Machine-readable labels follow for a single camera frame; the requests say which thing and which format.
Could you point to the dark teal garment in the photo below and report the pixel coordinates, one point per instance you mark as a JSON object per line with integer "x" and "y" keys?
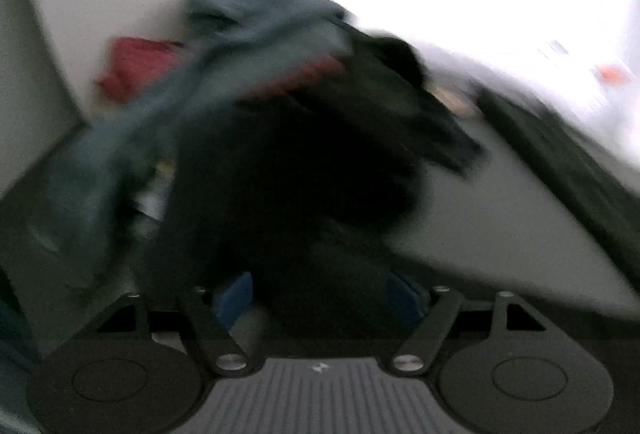
{"x": 235, "y": 45}

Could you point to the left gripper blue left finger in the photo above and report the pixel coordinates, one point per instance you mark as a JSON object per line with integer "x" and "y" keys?
{"x": 234, "y": 301}

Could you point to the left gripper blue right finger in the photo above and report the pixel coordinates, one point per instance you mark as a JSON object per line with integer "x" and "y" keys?
{"x": 410, "y": 299}

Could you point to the red garment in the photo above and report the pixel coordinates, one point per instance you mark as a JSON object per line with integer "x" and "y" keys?
{"x": 135, "y": 63}

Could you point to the black zip-up jacket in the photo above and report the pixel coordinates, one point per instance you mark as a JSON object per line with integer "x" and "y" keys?
{"x": 298, "y": 185}

